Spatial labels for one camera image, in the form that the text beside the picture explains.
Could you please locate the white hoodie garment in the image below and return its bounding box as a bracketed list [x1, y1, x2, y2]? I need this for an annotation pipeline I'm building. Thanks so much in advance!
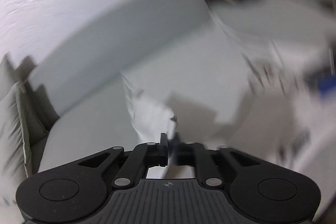
[121, 38, 335, 182]

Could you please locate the grey sofa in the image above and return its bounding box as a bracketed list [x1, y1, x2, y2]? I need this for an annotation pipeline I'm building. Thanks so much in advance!
[27, 0, 335, 172]

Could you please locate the grey sofa pillow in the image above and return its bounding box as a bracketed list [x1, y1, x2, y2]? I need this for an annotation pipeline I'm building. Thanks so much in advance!
[0, 54, 51, 204]

